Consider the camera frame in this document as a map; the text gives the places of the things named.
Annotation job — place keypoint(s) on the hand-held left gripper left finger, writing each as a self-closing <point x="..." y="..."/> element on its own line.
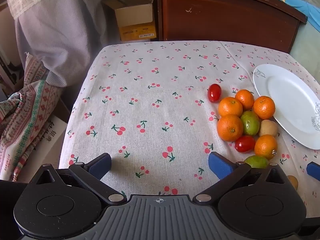
<point x="100" y="166"/>

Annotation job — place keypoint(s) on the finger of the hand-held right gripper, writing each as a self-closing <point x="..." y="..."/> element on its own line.
<point x="313" y="171"/>

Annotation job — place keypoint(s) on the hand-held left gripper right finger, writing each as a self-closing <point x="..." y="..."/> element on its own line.
<point x="220" y="166"/>

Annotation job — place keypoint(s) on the red cherry tomato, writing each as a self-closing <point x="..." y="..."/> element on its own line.
<point x="214" y="93"/>
<point x="245" y="143"/>

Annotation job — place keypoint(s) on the green jujube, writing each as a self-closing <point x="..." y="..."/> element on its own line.
<point x="255" y="161"/>
<point x="250" y="122"/>

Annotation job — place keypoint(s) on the orange mandarin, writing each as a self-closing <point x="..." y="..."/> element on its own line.
<point x="230" y="127"/>
<point x="244" y="98"/>
<point x="266" y="146"/>
<point x="264" y="107"/>
<point x="230" y="107"/>

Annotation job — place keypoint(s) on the white plate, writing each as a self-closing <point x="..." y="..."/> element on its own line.
<point x="287" y="100"/>

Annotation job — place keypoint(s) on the white printed carton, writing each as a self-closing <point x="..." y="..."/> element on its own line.
<point x="50" y="137"/>

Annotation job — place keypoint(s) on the striped patterned cloth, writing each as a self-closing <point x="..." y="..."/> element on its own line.
<point x="22" y="120"/>

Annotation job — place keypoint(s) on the cherry print tablecloth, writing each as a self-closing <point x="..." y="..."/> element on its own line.
<point x="150" y="80"/>

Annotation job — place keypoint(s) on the pale green bed sheet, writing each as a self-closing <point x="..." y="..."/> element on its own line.
<point x="306" y="45"/>

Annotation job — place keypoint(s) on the lilac checked curtain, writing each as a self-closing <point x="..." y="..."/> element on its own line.
<point x="55" y="25"/>

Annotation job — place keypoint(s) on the open cardboard box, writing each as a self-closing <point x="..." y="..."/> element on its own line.
<point x="135" y="17"/>

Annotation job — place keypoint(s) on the dark wooden cabinet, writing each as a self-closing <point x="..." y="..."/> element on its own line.
<point x="225" y="12"/>

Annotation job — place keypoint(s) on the blue blanket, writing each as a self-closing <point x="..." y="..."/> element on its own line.
<point x="307" y="12"/>

